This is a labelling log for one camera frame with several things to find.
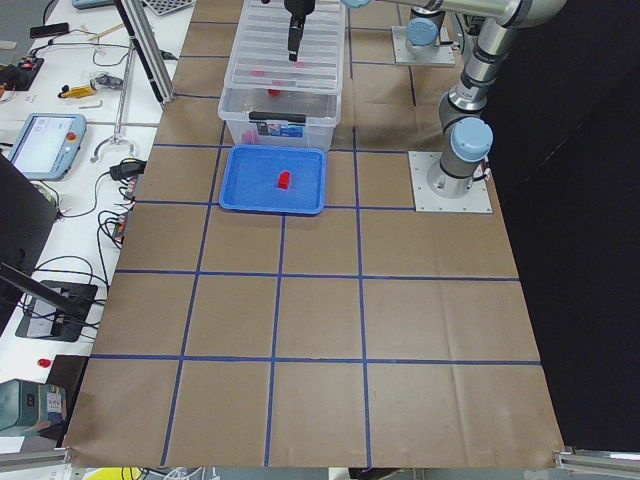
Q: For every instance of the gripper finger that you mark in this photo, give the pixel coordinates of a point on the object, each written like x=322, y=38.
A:
x=295, y=35

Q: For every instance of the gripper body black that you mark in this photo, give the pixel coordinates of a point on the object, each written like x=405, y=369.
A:
x=298, y=6

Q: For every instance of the clear plastic box lid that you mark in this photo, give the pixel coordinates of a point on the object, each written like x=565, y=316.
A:
x=260, y=57

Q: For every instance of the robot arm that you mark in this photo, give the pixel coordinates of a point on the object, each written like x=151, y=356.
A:
x=467, y=138
x=417, y=43

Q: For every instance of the clear plastic storage box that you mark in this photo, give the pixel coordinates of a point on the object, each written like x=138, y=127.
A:
x=323, y=114

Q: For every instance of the teal device box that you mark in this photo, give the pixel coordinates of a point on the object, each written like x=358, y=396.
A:
x=32, y=409

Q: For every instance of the blue plastic tray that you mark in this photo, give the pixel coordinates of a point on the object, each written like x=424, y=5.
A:
x=250, y=180

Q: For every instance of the wooden chopsticks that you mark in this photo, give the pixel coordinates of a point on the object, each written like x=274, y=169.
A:
x=106, y=32

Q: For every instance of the reacher grabber tool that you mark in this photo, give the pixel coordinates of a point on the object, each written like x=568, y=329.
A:
x=117, y=138

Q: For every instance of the black power adapter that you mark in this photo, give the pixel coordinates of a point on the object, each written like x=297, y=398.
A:
x=127, y=168

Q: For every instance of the yellow black tool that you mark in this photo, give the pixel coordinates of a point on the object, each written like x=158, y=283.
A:
x=76, y=92

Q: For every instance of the black phone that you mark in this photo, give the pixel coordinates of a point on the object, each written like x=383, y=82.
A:
x=51, y=30

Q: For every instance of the teach pendant tablet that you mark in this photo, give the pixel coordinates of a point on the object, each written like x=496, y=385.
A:
x=47, y=145

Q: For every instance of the black monitor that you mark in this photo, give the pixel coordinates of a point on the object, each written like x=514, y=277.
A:
x=27, y=218

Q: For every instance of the black monitor stand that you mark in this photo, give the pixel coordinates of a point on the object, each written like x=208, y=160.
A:
x=51, y=310

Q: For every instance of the black box latch handle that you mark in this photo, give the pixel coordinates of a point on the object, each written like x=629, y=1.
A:
x=267, y=116

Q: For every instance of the aluminium frame post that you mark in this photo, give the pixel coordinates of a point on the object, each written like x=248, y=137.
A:
x=141, y=35

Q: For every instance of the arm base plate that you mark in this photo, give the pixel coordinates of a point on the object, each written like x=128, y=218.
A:
x=438, y=54
x=436, y=192

